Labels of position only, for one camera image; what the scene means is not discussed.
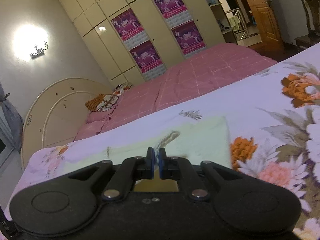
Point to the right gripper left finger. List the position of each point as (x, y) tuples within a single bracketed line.
[(64, 204)]

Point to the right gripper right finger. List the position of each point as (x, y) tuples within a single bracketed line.
[(239, 200)]

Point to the cream knitted sweater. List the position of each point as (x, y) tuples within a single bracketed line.
[(206, 139)]

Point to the cream arched headboard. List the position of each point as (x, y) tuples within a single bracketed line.
[(57, 114)]

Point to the floral lilac bed sheet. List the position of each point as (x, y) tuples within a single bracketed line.
[(273, 123)]

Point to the grey blue curtain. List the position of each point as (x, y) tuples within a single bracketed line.
[(13, 119)]

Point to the orange patterned pillow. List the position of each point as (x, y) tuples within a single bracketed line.
[(92, 105)]

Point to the pink checked bed cover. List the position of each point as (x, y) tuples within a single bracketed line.
[(202, 73)]

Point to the brown wooden door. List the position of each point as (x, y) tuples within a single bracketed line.
[(267, 25)]

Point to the lower left purple poster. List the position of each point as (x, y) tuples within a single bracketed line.
[(146, 56)]

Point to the purple poster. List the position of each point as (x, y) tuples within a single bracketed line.
[(189, 38), (146, 56), (170, 8), (127, 25)]

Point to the dark wooden chair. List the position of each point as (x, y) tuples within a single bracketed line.
[(311, 8)]

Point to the lower right purple poster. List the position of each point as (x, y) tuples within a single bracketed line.
[(189, 38)]

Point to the upper left purple poster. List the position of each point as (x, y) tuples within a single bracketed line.
[(127, 25)]

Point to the cream wardrobe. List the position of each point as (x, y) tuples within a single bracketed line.
[(139, 40)]

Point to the upper right purple poster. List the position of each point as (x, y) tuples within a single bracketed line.
[(170, 8)]

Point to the wall lamp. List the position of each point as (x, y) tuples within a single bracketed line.
[(29, 41)]

